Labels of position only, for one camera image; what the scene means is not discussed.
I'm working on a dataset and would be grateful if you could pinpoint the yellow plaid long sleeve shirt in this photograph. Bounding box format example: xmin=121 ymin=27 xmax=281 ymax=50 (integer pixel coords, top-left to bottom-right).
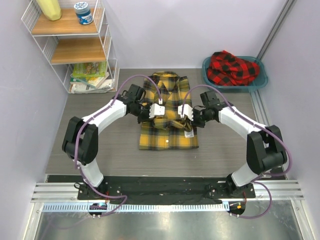
xmin=139 ymin=71 xmax=199 ymax=151

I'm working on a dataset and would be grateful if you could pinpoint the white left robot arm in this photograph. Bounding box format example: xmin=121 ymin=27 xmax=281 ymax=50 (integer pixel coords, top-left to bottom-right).
xmin=62 ymin=84 xmax=150 ymax=200

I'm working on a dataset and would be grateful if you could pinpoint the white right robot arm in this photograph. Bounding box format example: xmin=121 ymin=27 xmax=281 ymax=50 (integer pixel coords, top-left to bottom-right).
xmin=192 ymin=90 xmax=288 ymax=198

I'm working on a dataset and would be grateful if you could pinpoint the red plaid long sleeve shirt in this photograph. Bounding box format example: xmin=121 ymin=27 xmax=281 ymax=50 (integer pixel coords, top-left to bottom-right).
xmin=206 ymin=50 xmax=260 ymax=87

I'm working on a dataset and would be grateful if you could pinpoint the stack of books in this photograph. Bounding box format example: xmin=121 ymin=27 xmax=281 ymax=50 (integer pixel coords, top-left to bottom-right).
xmin=69 ymin=72 xmax=116 ymax=94

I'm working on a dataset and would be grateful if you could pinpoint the teal plastic basket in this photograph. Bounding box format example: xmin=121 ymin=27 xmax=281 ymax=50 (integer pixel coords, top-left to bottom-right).
xmin=201 ymin=56 xmax=269 ymax=93

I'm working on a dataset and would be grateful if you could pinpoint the green picture book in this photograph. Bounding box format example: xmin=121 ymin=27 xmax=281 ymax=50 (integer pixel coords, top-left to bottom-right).
xmin=72 ymin=61 xmax=107 ymax=78

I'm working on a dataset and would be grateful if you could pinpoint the blue lidded jar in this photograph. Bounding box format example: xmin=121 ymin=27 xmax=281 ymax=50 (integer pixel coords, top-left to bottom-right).
xmin=73 ymin=1 xmax=93 ymax=25

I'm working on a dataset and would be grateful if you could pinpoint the yellow plastic bottle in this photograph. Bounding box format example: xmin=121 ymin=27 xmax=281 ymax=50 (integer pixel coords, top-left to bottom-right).
xmin=36 ymin=0 xmax=62 ymax=21

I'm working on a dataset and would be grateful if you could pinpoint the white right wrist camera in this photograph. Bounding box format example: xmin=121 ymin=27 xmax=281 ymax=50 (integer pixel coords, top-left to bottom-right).
xmin=177 ymin=104 xmax=194 ymax=122

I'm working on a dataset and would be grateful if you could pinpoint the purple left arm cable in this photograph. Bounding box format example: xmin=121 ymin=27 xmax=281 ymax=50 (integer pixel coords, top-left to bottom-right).
xmin=74 ymin=74 xmax=163 ymax=217

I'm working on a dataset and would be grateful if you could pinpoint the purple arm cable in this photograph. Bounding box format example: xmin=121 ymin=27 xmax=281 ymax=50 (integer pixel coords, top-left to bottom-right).
xmin=74 ymin=74 xmax=163 ymax=217
xmin=181 ymin=84 xmax=294 ymax=220

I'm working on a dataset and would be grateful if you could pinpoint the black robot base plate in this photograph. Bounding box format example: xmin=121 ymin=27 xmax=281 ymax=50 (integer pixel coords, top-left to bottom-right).
xmin=74 ymin=176 xmax=256 ymax=206

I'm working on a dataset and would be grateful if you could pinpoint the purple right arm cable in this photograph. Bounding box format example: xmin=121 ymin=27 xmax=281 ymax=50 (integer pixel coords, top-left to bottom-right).
xmin=181 ymin=84 xmax=294 ymax=220

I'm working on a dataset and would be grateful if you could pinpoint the white wire shelf rack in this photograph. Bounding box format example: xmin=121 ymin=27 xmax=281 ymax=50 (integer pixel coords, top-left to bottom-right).
xmin=21 ymin=0 xmax=120 ymax=93

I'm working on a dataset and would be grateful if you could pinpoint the white slotted cable duct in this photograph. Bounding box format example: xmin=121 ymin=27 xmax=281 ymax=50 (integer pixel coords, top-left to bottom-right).
xmin=42 ymin=201 xmax=230 ymax=213

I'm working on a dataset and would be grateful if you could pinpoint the aluminium frame rail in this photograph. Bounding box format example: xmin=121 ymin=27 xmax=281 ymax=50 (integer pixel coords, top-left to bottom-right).
xmin=256 ymin=0 xmax=297 ymax=60

